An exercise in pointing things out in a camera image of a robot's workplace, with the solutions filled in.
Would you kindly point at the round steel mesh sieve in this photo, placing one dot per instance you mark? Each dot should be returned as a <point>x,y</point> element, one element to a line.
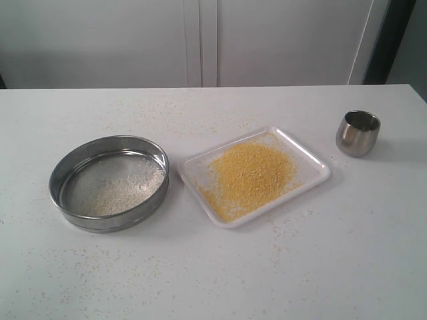
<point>111,158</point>

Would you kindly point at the small steel cup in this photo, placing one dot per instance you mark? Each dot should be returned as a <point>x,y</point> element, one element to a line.
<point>357,133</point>

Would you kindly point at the yellow grain pile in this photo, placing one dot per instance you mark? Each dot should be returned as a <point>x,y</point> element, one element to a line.
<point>247,176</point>

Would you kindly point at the white rectangular tray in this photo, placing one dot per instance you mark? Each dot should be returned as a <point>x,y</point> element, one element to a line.
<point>311,171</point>

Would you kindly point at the white rice grains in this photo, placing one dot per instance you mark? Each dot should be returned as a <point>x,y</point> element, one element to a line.
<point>116,196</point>

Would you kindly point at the white cabinet doors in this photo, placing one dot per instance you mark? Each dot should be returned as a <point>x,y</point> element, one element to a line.
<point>110,44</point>

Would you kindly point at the dark vertical post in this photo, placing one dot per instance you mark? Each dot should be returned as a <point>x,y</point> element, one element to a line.
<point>388,41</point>

